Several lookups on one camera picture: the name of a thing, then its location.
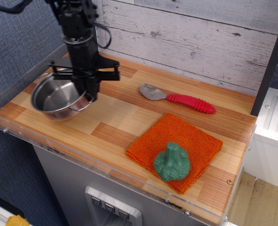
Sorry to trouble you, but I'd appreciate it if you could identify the yellow object at corner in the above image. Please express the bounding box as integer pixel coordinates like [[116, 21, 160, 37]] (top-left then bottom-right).
[[5, 215, 30, 226]]

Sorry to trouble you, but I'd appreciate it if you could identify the white ridged side counter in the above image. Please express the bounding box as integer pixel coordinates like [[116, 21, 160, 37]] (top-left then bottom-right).
[[243, 88, 278, 186]]

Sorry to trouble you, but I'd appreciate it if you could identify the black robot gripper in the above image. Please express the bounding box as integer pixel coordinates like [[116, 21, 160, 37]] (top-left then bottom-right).
[[50, 35, 120, 102]]

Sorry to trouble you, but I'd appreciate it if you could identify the orange knitted cloth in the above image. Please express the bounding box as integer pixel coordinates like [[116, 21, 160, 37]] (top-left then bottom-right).
[[126, 113, 223, 194]]

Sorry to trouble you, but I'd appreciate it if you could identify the green toy broccoli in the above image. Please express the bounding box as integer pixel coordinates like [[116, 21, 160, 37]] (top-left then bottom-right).
[[153, 142, 191, 182]]

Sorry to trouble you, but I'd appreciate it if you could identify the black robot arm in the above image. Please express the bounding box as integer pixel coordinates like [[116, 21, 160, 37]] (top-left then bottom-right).
[[47, 0, 120, 102]]

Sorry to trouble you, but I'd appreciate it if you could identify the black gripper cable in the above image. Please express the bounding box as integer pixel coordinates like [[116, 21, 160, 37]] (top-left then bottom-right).
[[94, 22, 112, 49]]

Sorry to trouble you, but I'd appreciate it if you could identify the red handled metal spoon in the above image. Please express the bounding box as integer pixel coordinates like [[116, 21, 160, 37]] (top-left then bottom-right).
[[140, 84, 216, 113]]

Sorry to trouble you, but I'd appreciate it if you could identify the silver steel pot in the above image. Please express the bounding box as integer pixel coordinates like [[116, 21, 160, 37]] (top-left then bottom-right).
[[31, 73, 94, 121]]

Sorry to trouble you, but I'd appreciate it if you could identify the grey cabinet with button panel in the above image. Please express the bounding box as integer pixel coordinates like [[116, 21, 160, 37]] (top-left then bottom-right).
[[32, 144, 210, 226]]

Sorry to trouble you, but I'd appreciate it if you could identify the clear acrylic table guard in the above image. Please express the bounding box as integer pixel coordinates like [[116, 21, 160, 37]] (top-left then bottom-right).
[[0, 50, 256, 226]]

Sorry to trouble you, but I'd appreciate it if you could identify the right black vertical post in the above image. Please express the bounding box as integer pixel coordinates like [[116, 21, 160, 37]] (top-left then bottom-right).
[[250, 36, 278, 116]]

